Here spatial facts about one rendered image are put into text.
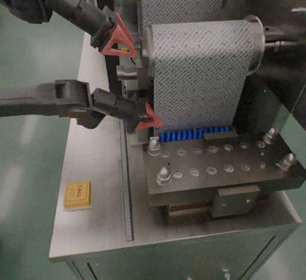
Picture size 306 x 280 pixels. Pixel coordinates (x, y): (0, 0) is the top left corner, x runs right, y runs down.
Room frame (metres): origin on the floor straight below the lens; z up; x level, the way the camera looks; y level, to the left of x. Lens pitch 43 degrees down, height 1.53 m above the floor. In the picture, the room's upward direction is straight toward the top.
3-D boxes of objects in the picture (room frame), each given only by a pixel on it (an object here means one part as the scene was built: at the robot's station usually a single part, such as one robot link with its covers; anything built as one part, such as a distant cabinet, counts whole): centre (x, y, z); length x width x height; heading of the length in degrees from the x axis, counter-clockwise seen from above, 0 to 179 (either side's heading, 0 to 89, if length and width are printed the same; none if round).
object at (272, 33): (0.61, -0.29, 1.28); 0.06 x 0.05 x 0.02; 98
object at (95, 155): (1.50, 0.10, 0.88); 2.52 x 0.66 x 0.04; 8
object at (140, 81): (0.60, 0.05, 1.05); 0.06 x 0.05 x 0.31; 98
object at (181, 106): (0.52, -0.12, 1.10); 0.23 x 0.01 x 0.18; 98
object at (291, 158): (0.39, -0.34, 1.05); 0.04 x 0.04 x 0.04
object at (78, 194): (0.38, 0.21, 0.91); 0.07 x 0.07 x 0.02; 8
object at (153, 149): (0.44, 0.00, 1.05); 0.04 x 0.04 x 0.04
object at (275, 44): (0.61, -0.28, 1.25); 0.07 x 0.04 x 0.04; 98
